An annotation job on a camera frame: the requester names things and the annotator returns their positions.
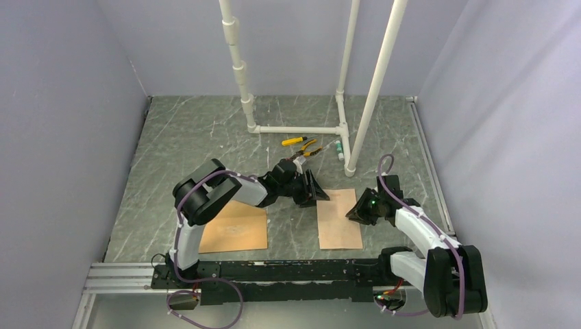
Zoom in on tan paper letter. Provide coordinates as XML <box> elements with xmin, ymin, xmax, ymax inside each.
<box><xmin>317</xmin><ymin>188</ymin><xmax>363</xmax><ymax>249</ymax></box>

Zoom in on aluminium frame rail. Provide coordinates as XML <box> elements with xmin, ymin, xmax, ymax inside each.
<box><xmin>83</xmin><ymin>263</ymin><xmax>153</xmax><ymax>294</ymax></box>

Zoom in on brown paper envelope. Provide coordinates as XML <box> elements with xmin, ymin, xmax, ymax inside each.
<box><xmin>199</xmin><ymin>201</ymin><xmax>268</xmax><ymax>254</ymax></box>

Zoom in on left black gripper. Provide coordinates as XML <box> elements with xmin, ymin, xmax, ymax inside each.
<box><xmin>278</xmin><ymin>170</ymin><xmax>330</xmax><ymax>208</ymax></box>

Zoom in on small white green tube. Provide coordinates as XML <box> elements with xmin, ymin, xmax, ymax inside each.
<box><xmin>334</xmin><ymin>141</ymin><xmax>345</xmax><ymax>161</ymax></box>

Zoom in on white pvc pipe frame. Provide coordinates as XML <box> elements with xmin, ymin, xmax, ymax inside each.
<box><xmin>219</xmin><ymin>0</ymin><xmax>408</xmax><ymax>178</ymax></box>

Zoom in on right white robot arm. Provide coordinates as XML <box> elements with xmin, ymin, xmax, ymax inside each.
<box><xmin>346</xmin><ymin>175</ymin><xmax>488</xmax><ymax>317</ymax></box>

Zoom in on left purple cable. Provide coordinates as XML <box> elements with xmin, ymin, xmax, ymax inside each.
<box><xmin>165</xmin><ymin>170</ymin><xmax>260</xmax><ymax>329</ymax></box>

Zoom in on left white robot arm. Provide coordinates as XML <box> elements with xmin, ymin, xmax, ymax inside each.
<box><xmin>167</xmin><ymin>158</ymin><xmax>330</xmax><ymax>288</ymax></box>

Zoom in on yellow handled pliers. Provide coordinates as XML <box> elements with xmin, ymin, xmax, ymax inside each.
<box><xmin>289</xmin><ymin>139</ymin><xmax>323</xmax><ymax>160</ymax></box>

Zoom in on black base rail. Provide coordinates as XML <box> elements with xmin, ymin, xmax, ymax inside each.
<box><xmin>150</xmin><ymin>258</ymin><xmax>400</xmax><ymax>306</ymax></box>

